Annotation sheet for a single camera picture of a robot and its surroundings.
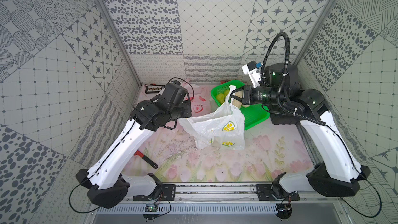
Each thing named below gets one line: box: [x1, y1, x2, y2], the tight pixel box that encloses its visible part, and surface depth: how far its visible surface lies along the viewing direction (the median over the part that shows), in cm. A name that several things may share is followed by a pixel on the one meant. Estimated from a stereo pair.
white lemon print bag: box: [178, 85, 246, 150], surface depth 66 cm
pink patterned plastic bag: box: [182, 78, 213, 118], surface depth 103 cm
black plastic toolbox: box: [267, 62, 314, 125], surface depth 41 cm
